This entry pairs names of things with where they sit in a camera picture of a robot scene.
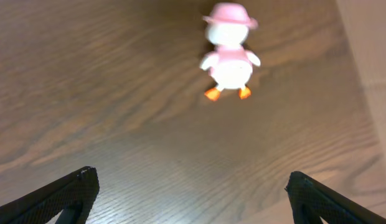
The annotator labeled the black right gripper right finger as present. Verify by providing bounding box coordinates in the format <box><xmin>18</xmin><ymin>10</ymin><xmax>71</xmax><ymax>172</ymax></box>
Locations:
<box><xmin>285</xmin><ymin>171</ymin><xmax>386</xmax><ymax>224</ymax></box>

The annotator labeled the pink white duck toy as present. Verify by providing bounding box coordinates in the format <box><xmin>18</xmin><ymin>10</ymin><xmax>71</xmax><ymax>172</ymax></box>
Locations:
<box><xmin>199</xmin><ymin>2</ymin><xmax>261</xmax><ymax>101</ymax></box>

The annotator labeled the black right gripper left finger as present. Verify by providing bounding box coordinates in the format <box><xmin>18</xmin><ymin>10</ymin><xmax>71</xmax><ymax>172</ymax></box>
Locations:
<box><xmin>0</xmin><ymin>166</ymin><xmax>100</xmax><ymax>224</ymax></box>

